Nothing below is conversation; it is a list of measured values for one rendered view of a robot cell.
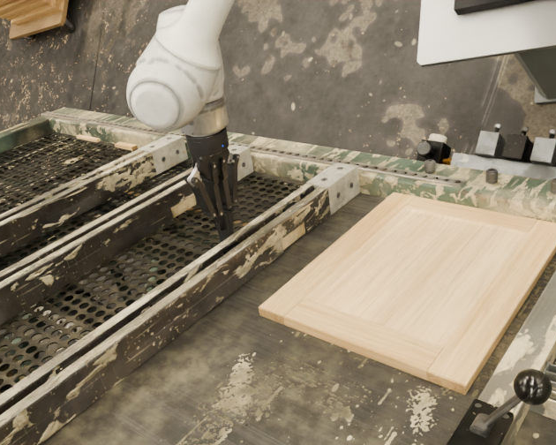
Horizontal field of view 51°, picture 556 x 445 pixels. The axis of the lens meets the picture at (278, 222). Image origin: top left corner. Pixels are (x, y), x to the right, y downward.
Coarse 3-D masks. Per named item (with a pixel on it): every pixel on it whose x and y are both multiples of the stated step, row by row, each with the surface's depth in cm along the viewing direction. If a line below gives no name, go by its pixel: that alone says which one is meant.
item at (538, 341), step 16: (544, 304) 89; (528, 320) 87; (544, 320) 86; (528, 336) 84; (544, 336) 83; (512, 352) 81; (528, 352) 81; (544, 352) 80; (496, 368) 79; (512, 368) 79; (544, 368) 80; (496, 384) 77; (512, 384) 76; (496, 400) 74; (512, 432) 72
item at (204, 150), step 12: (192, 144) 104; (204, 144) 103; (216, 144) 104; (228, 144) 107; (192, 156) 106; (204, 156) 106; (216, 156) 108; (228, 156) 111; (192, 168) 107; (204, 168) 106
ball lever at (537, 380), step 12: (528, 372) 62; (540, 372) 62; (516, 384) 62; (528, 384) 61; (540, 384) 61; (516, 396) 64; (528, 396) 61; (540, 396) 61; (504, 408) 66; (480, 420) 69; (492, 420) 68; (480, 432) 68
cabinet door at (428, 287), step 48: (336, 240) 118; (384, 240) 116; (432, 240) 114; (480, 240) 112; (528, 240) 109; (288, 288) 106; (336, 288) 104; (384, 288) 102; (432, 288) 101; (480, 288) 99; (528, 288) 97; (336, 336) 92; (384, 336) 91; (432, 336) 90; (480, 336) 88
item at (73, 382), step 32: (320, 192) 127; (352, 192) 137; (256, 224) 118; (288, 224) 119; (224, 256) 108; (256, 256) 113; (160, 288) 102; (192, 288) 101; (224, 288) 108; (128, 320) 96; (160, 320) 96; (192, 320) 103; (64, 352) 89; (96, 352) 88; (128, 352) 93; (32, 384) 84; (64, 384) 84; (96, 384) 89; (0, 416) 79; (32, 416) 81; (64, 416) 85
